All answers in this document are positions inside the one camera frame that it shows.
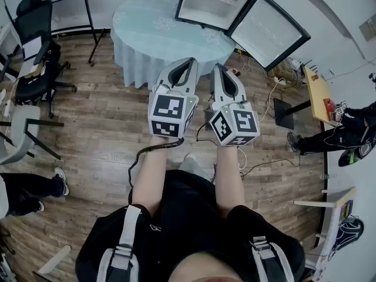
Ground white desk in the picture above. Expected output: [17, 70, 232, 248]
[0, 22, 26, 82]

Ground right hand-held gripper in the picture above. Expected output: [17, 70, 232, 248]
[208, 63, 261, 147]

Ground black router with antennas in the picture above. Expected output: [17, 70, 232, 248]
[299, 59, 320, 73]

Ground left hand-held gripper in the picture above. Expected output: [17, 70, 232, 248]
[147, 56, 200, 140]

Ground grey right harness strap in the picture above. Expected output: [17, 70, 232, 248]
[251, 235, 295, 282]

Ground black framed whiteboard stand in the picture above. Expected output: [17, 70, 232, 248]
[0, 0, 106, 67]

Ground red box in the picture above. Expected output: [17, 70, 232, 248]
[323, 98, 338, 120]

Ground person's black shirt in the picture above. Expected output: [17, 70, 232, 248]
[75, 169, 307, 282]

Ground thick black gripper cable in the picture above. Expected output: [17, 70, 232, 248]
[127, 136, 185, 193]

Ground brown cardboard box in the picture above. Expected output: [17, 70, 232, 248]
[266, 59, 305, 88]

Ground grey left harness strap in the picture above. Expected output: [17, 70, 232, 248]
[96, 204, 142, 282]

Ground grey plastic chair black legs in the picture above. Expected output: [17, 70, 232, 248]
[0, 106, 65, 166]

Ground yellow table black stand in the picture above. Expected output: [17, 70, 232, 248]
[273, 65, 344, 130]

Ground person's left forearm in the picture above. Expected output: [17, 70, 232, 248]
[130, 135, 174, 219]

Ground light wooden plank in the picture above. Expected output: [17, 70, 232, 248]
[37, 244, 72, 276]

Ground beige wall outlet panel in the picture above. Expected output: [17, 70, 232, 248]
[358, 18, 376, 42]

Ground person's chin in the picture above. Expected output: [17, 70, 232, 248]
[172, 251, 246, 282]

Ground black office chair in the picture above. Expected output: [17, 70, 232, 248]
[14, 0, 78, 119]

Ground person's right forearm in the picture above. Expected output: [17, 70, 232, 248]
[216, 144, 247, 220]

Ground grey harness strap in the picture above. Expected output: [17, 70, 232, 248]
[251, 235, 295, 282]
[96, 204, 142, 282]

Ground light wooden shelf unit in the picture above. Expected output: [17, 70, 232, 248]
[293, 186, 358, 282]

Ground round table light blue tablecloth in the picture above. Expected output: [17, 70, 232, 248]
[110, 0, 236, 89]

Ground black green bag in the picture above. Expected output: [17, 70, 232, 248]
[338, 145, 376, 168]

